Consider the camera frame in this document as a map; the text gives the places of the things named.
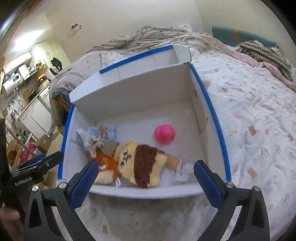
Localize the light blue plush toy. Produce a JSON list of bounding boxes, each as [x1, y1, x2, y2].
[[77, 124, 116, 156]]

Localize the orange fox plush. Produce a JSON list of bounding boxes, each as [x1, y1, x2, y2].
[[94, 149, 119, 185]]

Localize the yellow bear plush brown outfit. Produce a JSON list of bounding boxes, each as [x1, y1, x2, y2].
[[114, 141, 180, 188]]

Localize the pink soft toy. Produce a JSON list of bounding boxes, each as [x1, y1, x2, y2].
[[154, 124, 176, 144]]

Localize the grey beige fuzzy scrunchie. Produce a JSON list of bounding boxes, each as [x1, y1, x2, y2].
[[85, 126, 109, 158]]

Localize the left hand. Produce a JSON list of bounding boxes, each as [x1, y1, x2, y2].
[[1, 206, 23, 240]]

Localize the cardboard box on floor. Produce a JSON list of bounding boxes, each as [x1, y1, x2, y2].
[[34, 132, 59, 153]]

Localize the white kitchen cabinet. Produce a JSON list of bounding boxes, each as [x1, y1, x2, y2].
[[18, 98, 51, 139]]

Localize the white washing machine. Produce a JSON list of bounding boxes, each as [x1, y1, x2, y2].
[[38, 87, 51, 112]]

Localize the beige floral crumpled blanket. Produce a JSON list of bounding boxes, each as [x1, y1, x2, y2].
[[50, 25, 212, 99]]

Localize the floral white bedspread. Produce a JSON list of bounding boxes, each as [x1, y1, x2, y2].
[[52, 44, 296, 241]]

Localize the white box blue edges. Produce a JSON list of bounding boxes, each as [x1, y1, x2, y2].
[[57, 44, 232, 200]]

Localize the pink blanket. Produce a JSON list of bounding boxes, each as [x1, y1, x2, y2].
[[213, 38, 295, 91]]

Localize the striped knit blanket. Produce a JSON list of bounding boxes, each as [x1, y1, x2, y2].
[[237, 40, 295, 83]]

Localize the teal cushion orange stripe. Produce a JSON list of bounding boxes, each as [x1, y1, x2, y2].
[[212, 26, 279, 48]]

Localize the white wall hook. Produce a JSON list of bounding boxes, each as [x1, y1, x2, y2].
[[69, 23, 82, 36]]

